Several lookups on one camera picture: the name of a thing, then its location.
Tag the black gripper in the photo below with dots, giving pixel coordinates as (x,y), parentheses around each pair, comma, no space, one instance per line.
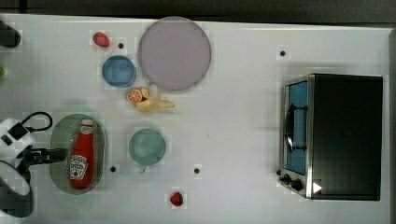
(35,156)

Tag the red ketchup bottle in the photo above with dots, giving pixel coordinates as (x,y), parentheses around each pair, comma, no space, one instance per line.
(81,162)

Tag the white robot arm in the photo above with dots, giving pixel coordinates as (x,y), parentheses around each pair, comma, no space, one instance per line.
(18,154)

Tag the green oval strainer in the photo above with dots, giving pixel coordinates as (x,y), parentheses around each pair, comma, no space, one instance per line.
(64,135)

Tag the green toy fruit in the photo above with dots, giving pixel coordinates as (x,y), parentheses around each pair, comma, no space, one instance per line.
(2,71)

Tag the teal green cup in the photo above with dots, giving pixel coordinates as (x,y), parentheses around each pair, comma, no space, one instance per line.
(147,147)

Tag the orange slice toy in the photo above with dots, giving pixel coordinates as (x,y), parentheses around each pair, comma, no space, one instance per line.
(134,96)

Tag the dark round object top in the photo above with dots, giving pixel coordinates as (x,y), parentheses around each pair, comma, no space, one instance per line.
(9,37)

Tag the blue bowl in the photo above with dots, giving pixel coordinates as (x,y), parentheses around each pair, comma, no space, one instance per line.
(118,71)

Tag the peeled banana toy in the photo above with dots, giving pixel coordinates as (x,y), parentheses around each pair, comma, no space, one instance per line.
(152,99)

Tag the red strawberry toy near plate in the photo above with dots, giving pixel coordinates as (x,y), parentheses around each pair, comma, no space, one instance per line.
(101,40)

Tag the red strawberry toy front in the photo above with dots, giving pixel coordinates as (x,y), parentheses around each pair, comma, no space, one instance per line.
(176,199)

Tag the large lilac round plate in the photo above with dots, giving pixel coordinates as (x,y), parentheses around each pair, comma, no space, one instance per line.
(174,53)

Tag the silver toaster oven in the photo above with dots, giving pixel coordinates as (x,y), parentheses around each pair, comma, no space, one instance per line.
(332,129)

